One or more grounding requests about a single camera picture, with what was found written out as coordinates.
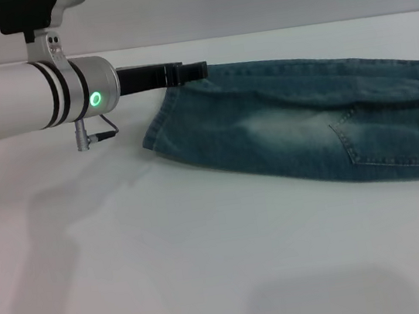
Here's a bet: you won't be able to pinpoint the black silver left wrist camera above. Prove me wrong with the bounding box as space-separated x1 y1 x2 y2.
0 0 97 75

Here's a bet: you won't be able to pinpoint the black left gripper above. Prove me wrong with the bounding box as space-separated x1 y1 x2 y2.
114 55 211 97

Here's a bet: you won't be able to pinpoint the left arm cable with connector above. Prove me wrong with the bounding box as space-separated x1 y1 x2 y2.
73 112 121 155

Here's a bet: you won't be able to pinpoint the blue denim shorts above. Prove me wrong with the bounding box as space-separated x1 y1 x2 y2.
131 35 419 221

